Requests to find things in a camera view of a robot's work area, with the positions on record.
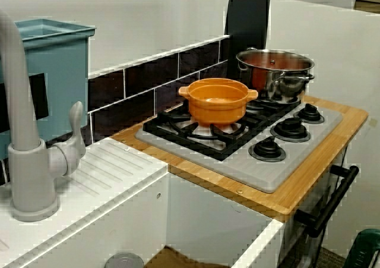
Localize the black stove knob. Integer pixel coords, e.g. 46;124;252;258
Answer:
270;116;311;141
248;136;287;162
293;103;325;125

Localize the stainless steel cooking pot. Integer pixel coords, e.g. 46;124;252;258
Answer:
236;47;315;105

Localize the white toy sink unit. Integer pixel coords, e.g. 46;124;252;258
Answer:
0;137;286;268

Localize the green plastic object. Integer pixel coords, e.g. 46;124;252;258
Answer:
346;228;380;268

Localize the black stove grate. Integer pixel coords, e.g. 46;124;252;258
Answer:
142;97;301;162

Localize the orange plastic toy pot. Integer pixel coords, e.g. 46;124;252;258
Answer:
178;77;258;125

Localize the wooden countertop board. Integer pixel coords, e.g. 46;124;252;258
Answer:
110;94;369;216

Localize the white toy oven front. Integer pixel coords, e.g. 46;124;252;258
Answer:
278;147;352;268

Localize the blue plastic bin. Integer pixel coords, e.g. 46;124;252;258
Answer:
0;18;97;162

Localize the black oven door handle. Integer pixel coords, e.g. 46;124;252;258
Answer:
293;164;360;238

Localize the grey toy faucet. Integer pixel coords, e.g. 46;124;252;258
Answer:
0;9;87;223

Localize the grey sink drain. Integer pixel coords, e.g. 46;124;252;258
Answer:
104;252;145;268

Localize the grey toy stove top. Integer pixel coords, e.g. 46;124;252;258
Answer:
135;100;344;194

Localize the black vertical post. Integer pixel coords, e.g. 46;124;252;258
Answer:
223;0;273;72

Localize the dark tile backsplash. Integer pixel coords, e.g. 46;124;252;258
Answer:
0;34;231;187

